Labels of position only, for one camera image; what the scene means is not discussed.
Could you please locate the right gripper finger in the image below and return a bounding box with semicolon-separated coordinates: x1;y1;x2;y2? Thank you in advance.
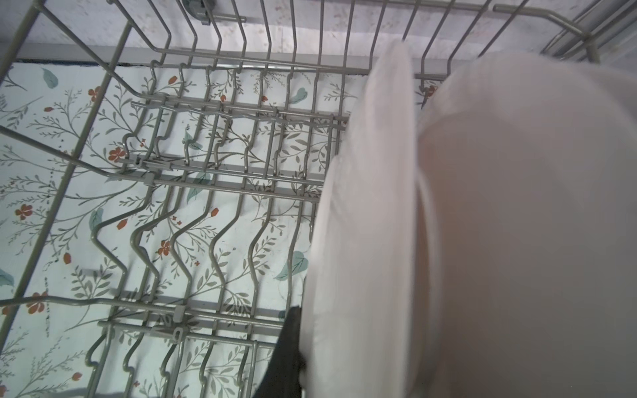
253;306;305;398

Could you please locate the white round plate one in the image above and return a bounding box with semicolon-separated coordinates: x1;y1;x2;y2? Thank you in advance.
300;41;417;397

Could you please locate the white round plate two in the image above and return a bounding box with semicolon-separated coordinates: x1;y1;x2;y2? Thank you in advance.
419;54;636;397

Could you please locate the grey wire dish rack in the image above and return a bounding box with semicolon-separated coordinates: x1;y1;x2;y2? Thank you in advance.
1;1;636;397

